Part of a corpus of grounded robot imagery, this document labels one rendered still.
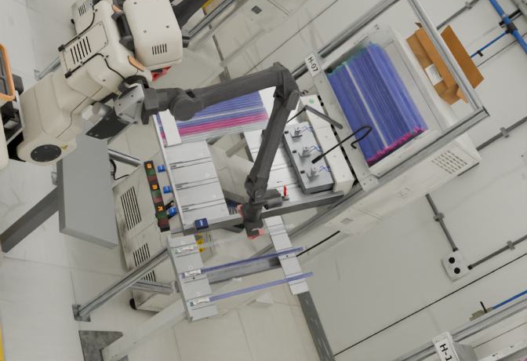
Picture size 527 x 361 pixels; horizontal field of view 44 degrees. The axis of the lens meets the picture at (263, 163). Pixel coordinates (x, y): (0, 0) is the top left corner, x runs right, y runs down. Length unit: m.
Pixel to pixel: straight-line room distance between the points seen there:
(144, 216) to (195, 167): 0.60
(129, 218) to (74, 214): 0.98
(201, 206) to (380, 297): 1.90
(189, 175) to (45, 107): 0.79
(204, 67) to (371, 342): 2.03
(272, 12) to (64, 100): 2.00
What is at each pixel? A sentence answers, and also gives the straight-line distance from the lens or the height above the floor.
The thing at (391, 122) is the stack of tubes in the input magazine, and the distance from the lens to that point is 2.80.
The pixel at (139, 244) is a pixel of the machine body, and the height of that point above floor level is 0.18.
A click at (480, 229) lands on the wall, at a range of 4.17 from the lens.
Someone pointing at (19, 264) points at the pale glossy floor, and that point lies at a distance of 3.10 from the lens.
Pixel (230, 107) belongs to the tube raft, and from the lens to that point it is 3.07.
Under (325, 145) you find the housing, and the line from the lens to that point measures 2.92.
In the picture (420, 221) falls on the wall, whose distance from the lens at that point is 4.33.
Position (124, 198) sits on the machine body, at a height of 0.14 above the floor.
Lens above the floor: 2.20
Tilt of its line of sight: 24 degrees down
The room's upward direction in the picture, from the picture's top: 54 degrees clockwise
